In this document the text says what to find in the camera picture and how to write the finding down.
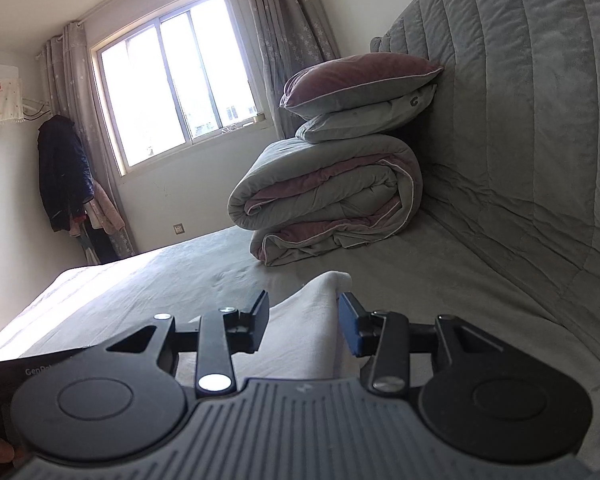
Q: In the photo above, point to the pink hanging clothes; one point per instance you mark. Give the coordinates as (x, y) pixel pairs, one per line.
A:
(105, 210)

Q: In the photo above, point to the wall socket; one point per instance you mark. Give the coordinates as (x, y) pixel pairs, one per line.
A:
(179, 229)

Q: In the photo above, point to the pink grey pillow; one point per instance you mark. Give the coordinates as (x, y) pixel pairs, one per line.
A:
(355, 85)

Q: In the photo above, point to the white knit top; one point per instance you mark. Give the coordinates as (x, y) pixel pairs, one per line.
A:
(305, 330)

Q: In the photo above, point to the grey quilted headboard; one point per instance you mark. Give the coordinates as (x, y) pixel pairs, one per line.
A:
(530, 135)

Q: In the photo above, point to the window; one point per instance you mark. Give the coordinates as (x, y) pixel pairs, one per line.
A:
(175, 75)

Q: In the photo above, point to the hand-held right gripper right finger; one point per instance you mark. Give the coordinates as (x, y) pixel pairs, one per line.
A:
(350, 326)

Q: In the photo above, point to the folded grey pink quilt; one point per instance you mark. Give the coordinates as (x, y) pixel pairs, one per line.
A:
(325, 195)

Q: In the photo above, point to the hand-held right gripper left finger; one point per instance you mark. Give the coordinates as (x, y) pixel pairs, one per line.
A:
(260, 322)

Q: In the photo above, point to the grey star-patterned curtain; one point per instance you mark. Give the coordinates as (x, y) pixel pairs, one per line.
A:
(92, 125)
(290, 35)

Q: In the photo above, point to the grey bed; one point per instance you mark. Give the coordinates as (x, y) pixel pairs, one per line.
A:
(180, 275)

